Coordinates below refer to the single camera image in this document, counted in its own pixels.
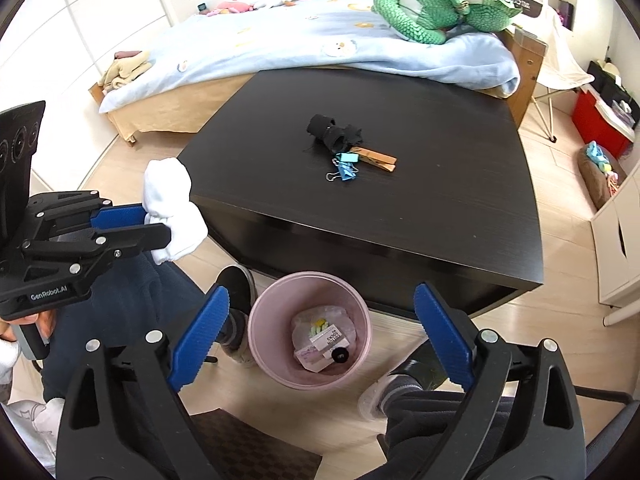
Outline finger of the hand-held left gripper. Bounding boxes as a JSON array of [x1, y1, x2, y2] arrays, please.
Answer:
[[82, 222, 172, 261], [90, 204, 151, 228]]

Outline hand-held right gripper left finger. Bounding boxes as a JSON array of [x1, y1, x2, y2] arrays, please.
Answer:
[[56, 282, 231, 480]]

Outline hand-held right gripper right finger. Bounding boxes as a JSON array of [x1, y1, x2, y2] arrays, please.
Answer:
[[412, 282, 586, 480]]

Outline white sock ball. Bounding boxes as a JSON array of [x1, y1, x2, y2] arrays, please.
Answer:
[[142, 157, 208, 266]]

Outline pink trash bin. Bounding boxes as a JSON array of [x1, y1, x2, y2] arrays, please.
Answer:
[[247, 271, 373, 392]]

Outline lilac cartoon paper box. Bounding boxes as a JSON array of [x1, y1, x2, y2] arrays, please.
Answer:
[[294, 347, 331, 373]]

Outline wooden clothespin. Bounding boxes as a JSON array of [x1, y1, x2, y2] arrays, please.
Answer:
[[350, 146, 398, 172]]

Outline blue binder clip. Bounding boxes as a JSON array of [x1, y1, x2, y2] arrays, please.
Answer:
[[326, 162, 360, 182]]

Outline black cloth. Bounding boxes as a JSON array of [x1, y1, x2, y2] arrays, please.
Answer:
[[306, 114, 365, 153]]

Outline person's left forearm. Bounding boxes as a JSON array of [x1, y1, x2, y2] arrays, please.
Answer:
[[0, 337, 23, 401]]

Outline person's left hand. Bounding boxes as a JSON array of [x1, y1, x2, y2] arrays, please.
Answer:
[[0, 310, 56, 348]]

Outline black slipper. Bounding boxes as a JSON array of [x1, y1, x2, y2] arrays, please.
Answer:
[[357, 340, 451, 423], [215, 265, 258, 368]]

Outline person's left leg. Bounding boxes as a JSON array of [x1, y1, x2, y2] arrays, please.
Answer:
[[40, 247, 251, 406]]

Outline person's leg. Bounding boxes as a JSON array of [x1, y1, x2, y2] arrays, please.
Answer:
[[40, 247, 251, 406], [375, 375, 531, 480]]

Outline clear plastic bag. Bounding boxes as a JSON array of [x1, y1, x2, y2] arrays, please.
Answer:
[[292, 305, 358, 361]]

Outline person's right leg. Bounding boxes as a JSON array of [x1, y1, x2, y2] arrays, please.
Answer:
[[375, 375, 531, 480]]

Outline brown checkered seat cushion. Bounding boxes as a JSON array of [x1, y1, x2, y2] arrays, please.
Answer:
[[190, 407, 323, 480]]

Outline wooden bed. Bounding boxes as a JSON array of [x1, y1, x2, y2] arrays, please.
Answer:
[[87, 0, 546, 148]]

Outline beige folded clothes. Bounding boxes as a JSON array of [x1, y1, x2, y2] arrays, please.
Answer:
[[97, 50, 153, 93]]

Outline person's white sweatshirt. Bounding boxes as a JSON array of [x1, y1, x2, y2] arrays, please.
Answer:
[[0, 395, 66, 476]]

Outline white wardrobe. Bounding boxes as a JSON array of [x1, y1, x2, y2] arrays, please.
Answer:
[[0, 0, 173, 171]]

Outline white drawer unit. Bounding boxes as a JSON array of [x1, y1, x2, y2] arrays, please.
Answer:
[[590, 165, 640, 311]]

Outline black office chair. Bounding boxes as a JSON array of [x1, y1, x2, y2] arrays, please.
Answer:
[[572, 385, 640, 480]]

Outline brown pet bed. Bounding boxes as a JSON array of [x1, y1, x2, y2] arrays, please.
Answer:
[[577, 142, 628, 211]]

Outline blue pet toy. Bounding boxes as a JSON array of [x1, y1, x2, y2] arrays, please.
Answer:
[[585, 142, 613, 171]]

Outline pink plush toy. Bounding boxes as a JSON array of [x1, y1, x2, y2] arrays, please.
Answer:
[[207, 1, 256, 17]]

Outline light blue printed blanket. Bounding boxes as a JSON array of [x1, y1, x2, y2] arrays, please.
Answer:
[[97, 0, 521, 113]]

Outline red storage box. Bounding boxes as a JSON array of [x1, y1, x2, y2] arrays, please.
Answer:
[[571, 87, 636, 158]]

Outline white goose plush toy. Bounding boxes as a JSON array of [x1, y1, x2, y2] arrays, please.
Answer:
[[252, 0, 315, 11]]

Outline clear plastic container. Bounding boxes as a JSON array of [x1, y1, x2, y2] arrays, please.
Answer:
[[612, 100, 638, 126]]

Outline black fabric bag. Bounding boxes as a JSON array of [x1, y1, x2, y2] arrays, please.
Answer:
[[585, 60, 636, 111]]

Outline white fabric folding chair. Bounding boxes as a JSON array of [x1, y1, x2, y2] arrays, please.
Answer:
[[520, 0, 596, 143]]

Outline green dragon plush toy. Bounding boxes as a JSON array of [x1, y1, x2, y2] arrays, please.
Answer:
[[372, 0, 521, 46]]

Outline black printed bag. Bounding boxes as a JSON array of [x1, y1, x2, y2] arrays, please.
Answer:
[[505, 0, 548, 18]]

